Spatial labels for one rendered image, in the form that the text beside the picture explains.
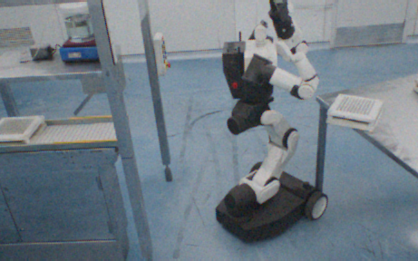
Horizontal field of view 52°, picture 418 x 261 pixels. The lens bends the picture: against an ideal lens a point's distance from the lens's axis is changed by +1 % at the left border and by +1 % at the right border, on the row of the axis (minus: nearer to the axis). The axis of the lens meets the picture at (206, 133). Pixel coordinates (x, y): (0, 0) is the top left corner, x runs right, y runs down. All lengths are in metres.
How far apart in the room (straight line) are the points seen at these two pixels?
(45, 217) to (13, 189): 0.25
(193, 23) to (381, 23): 2.48
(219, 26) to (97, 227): 3.83
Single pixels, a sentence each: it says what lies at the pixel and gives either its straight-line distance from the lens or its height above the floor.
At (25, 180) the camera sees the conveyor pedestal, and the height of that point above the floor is 0.69.
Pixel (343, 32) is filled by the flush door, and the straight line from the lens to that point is 6.15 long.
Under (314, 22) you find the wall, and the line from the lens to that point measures 6.03.
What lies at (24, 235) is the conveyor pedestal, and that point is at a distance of 2.91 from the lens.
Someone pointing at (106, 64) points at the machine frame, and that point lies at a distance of 1.99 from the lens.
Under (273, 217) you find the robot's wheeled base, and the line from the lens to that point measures 2.82.
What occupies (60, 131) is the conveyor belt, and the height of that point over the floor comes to 0.91.
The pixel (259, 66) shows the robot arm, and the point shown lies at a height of 1.24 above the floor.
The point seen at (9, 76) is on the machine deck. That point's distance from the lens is 2.19.
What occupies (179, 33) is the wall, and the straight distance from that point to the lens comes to 5.96.
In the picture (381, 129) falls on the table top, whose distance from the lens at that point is 2.43.
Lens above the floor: 2.04
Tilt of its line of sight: 30 degrees down
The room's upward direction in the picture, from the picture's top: 5 degrees counter-clockwise
